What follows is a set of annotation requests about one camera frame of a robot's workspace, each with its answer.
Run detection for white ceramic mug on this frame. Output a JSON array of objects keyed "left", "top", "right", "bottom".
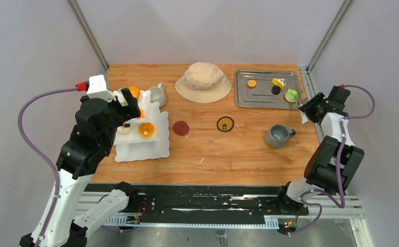
[{"left": 149, "top": 83, "right": 167, "bottom": 108}]

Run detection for grey ceramic mug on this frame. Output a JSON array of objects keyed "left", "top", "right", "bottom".
[{"left": 265, "top": 125, "right": 296, "bottom": 149}]

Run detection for yellow cake slice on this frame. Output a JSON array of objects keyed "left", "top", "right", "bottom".
[{"left": 271, "top": 78, "right": 287, "bottom": 89}]

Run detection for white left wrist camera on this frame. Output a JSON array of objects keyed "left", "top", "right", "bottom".
[{"left": 75, "top": 75, "right": 116, "bottom": 102}]

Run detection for dark red round coaster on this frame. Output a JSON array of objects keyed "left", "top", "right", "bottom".
[{"left": 172, "top": 120, "right": 190, "bottom": 136}]

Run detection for black round cookie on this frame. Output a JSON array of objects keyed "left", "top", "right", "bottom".
[{"left": 271, "top": 85, "right": 282, "bottom": 95}]

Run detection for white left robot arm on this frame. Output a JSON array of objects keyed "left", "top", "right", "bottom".
[{"left": 19, "top": 89, "right": 141, "bottom": 246}]

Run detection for metal food tongs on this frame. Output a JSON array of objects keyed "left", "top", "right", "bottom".
[{"left": 298, "top": 91, "right": 309, "bottom": 125}]

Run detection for beige bucket hat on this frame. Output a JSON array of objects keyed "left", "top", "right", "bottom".
[{"left": 175, "top": 62, "right": 232, "bottom": 103}]

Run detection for orange macaron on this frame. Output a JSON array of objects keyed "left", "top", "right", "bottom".
[{"left": 129, "top": 86, "right": 140, "bottom": 99}]

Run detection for green frosted donut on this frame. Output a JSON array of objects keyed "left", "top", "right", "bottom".
[{"left": 284, "top": 89, "right": 299, "bottom": 103}]

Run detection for metal serving tray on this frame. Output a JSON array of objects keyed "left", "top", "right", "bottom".
[{"left": 234, "top": 69, "right": 303, "bottom": 110}]

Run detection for yellow black round coaster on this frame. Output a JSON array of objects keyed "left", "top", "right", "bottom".
[{"left": 216, "top": 116, "right": 235, "bottom": 132}]

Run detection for white tiered dessert stand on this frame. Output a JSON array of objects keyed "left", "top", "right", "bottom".
[{"left": 114, "top": 90, "right": 170, "bottom": 163}]

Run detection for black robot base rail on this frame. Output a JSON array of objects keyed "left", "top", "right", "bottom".
[{"left": 80, "top": 183, "right": 364, "bottom": 236}]

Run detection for white chocolate donut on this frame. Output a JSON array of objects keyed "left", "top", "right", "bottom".
[{"left": 117, "top": 123, "right": 132, "bottom": 135}]

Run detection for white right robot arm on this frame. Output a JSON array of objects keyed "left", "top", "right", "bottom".
[{"left": 275, "top": 85, "right": 365, "bottom": 215}]

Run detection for orange frosted donut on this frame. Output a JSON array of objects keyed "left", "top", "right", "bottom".
[{"left": 138, "top": 122, "right": 155, "bottom": 138}]

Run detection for orange star cookie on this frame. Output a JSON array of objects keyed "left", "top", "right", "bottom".
[{"left": 137, "top": 109, "right": 146, "bottom": 119}]

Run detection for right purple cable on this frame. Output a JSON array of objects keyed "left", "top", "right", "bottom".
[{"left": 298, "top": 84, "right": 376, "bottom": 209}]

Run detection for small orange round biscuit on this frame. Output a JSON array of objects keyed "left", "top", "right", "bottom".
[{"left": 246, "top": 80, "right": 257, "bottom": 89}]

